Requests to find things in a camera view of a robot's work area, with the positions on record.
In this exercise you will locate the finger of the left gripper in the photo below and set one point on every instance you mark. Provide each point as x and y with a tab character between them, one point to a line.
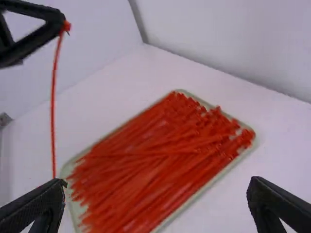
52	23

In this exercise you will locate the pale tray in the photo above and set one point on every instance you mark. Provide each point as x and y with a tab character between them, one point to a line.
73	218

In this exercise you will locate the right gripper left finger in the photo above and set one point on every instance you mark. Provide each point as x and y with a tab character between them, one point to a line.
31	208

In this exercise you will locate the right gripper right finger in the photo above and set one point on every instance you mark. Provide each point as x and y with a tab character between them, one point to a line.
279	206

